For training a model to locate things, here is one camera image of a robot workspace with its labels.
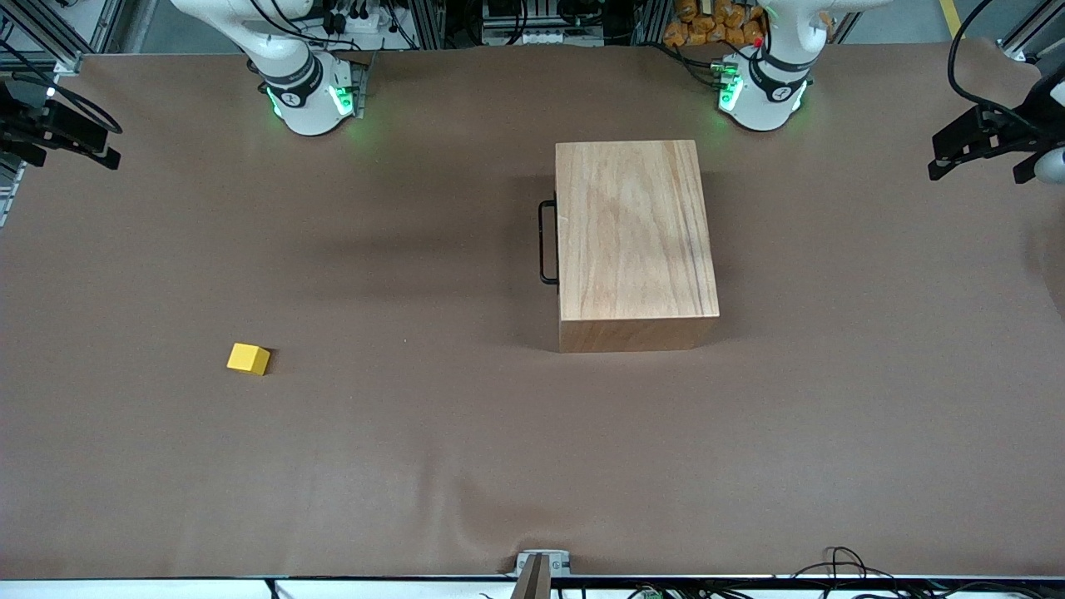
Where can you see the white power strip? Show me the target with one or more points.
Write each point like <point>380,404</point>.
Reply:
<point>541,37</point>
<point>358,23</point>

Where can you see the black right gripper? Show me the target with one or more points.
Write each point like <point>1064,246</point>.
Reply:
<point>18,125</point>

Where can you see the pile of orange objects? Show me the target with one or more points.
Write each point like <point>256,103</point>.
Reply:
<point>707,29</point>

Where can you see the brown table cover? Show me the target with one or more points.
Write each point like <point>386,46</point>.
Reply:
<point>333,466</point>

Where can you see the aluminium frame profile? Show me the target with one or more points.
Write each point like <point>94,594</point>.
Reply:
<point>1032,37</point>
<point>100,25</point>
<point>428,25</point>

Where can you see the metal connector plate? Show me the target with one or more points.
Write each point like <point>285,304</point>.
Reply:
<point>360,83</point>

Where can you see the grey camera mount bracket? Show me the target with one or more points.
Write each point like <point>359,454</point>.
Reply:
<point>559,561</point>

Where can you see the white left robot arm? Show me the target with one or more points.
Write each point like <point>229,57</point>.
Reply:
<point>770,104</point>

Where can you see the yellow block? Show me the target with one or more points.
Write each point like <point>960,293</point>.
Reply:
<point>248,358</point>

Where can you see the wooden drawer cabinet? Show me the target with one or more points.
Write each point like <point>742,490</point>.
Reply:
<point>636,249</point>

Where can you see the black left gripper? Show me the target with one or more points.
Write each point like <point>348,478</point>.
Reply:
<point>1034,119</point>

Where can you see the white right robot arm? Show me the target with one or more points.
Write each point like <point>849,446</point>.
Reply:
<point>304,112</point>

